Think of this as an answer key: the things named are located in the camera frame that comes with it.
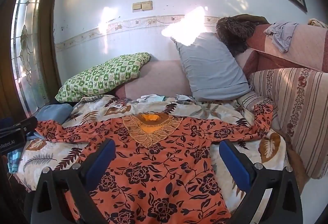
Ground small white cloth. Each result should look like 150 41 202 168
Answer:
137 94 166 103
175 94 192 104

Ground cream cloth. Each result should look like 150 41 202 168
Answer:
307 18 328 29

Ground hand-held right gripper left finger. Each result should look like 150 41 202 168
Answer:
31 139 116 224

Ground orange floral blouse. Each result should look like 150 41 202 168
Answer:
34 105 274 224

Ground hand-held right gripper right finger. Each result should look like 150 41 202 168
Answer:
219 140 303 224

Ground striped floral sofa cover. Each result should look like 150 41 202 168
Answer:
236 67 328 179

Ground light blue pillow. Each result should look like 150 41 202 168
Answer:
170 32 253 101

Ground green patterned pillow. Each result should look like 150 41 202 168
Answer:
55 52 151 103

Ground dark fuzzy cushion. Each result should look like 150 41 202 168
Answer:
216 14 269 56

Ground beige light switch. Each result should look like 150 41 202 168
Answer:
132 1 153 12

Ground lavender cloth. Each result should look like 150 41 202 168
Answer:
264 21 299 53

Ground pink sofa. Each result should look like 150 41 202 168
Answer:
114 21 328 101

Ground leaf printed blanket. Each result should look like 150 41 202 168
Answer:
15 94 287 217

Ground blue striped cloth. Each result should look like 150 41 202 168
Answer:
7 148 22 174

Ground wooden stained glass door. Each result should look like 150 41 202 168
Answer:
0 0 67 122

